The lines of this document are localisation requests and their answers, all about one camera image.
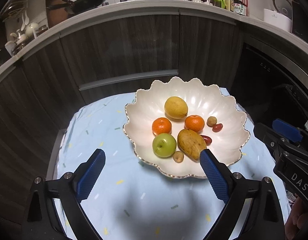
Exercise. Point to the white teapot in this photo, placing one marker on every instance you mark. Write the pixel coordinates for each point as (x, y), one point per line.
(32, 29)

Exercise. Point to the small orange mandarin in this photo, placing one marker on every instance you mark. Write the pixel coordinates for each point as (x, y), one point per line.
(194, 123)

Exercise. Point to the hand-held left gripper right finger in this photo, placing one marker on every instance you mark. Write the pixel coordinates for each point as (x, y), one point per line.
(214, 175)

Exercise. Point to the white scalloped bowl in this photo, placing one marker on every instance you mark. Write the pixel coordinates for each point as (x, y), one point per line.
(219, 100)

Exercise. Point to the gold wall rack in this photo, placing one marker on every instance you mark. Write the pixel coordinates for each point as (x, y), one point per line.
(16, 5)

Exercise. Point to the yellow-brown mango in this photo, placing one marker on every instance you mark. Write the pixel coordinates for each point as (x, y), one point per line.
(190, 143)

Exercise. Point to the glass jar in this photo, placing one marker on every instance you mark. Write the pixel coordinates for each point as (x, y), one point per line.
(42, 30)

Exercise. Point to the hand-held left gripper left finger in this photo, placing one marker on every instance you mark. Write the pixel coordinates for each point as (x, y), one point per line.
(91, 176)

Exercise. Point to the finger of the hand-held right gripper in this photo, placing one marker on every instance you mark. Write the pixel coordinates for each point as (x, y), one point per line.
(286, 130)
(266, 135)

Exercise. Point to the wooden cutting board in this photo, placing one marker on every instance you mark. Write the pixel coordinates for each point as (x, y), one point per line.
(55, 12)

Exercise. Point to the white hanging ladles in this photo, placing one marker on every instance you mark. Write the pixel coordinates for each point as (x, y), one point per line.
(24, 25)

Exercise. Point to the light blue patterned tablecloth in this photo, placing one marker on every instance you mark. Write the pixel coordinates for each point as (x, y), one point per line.
(118, 192)

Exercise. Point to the brown longan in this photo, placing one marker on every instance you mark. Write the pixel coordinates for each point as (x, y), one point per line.
(178, 156)
(211, 121)

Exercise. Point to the person's right hand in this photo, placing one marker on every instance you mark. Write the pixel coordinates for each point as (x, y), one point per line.
(299, 220)

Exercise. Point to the dark wood kitchen cabinet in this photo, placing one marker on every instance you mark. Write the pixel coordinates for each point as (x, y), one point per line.
(106, 50)

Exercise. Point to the plaid cloth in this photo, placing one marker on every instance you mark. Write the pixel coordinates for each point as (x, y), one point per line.
(290, 195)

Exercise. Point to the black microwave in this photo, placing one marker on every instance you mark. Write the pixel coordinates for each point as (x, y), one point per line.
(304, 23)

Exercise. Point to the black wok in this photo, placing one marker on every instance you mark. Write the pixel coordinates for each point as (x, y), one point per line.
(88, 1)

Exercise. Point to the white rice cooker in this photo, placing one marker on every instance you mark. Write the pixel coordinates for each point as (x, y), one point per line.
(281, 2)

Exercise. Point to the white kitchen countertop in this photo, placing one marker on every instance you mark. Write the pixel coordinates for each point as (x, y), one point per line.
(144, 6)

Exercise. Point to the yellow lemon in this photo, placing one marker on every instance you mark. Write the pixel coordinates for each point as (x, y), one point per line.
(176, 107)

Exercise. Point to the red jujube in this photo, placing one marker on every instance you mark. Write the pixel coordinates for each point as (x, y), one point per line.
(206, 139)
(217, 127)

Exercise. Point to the green apple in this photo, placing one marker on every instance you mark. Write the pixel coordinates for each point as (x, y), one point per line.
(164, 145)

